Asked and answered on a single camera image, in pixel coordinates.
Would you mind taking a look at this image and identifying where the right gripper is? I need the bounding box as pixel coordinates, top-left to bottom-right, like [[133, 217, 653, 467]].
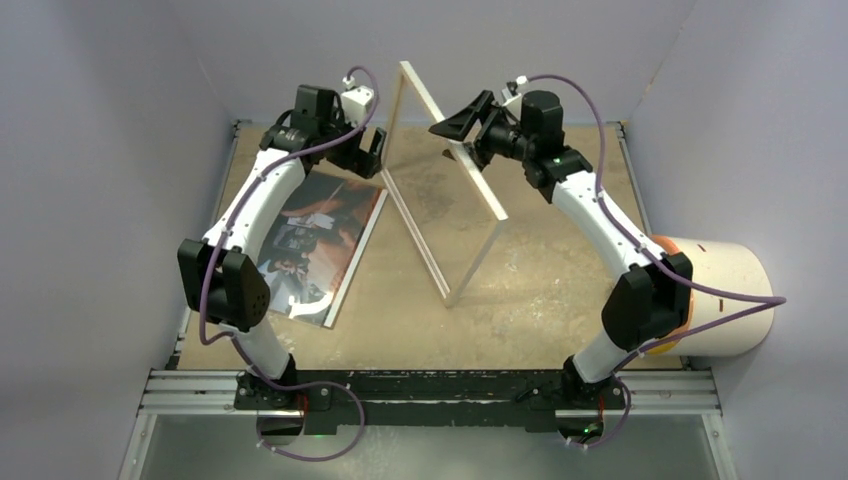
[[429, 92, 535, 174]]

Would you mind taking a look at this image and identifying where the wooden picture frame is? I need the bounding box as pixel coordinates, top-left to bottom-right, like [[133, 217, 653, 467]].
[[382, 60, 509, 308]]

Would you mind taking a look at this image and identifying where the glossy photo print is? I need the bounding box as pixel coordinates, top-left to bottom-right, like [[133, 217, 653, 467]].
[[258, 172, 387, 328]]

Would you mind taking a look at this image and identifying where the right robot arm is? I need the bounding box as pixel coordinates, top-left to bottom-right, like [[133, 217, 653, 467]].
[[429, 90, 693, 407]]

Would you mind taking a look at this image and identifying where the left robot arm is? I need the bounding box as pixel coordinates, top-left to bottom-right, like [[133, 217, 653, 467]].
[[177, 78, 385, 409]]

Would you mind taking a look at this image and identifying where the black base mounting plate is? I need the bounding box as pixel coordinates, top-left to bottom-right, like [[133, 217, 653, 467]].
[[234, 369, 626, 437]]

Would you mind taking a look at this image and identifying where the white cylinder with orange face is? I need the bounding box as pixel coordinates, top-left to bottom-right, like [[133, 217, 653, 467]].
[[645, 235, 775, 359]]

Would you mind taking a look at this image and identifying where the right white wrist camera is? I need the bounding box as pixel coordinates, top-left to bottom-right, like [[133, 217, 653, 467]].
[[501, 75, 528, 107]]

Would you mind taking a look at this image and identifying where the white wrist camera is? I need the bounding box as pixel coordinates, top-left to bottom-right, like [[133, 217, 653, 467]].
[[340, 76, 375, 127], [501, 75, 528, 107]]

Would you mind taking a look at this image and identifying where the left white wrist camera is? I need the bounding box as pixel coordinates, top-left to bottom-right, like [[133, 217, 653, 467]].
[[340, 76, 375, 127]]

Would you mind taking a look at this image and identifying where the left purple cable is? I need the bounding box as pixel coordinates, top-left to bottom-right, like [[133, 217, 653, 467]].
[[198, 64, 382, 463]]

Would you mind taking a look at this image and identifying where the aluminium rail frame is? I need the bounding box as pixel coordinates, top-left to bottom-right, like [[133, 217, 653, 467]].
[[139, 369, 738, 479]]

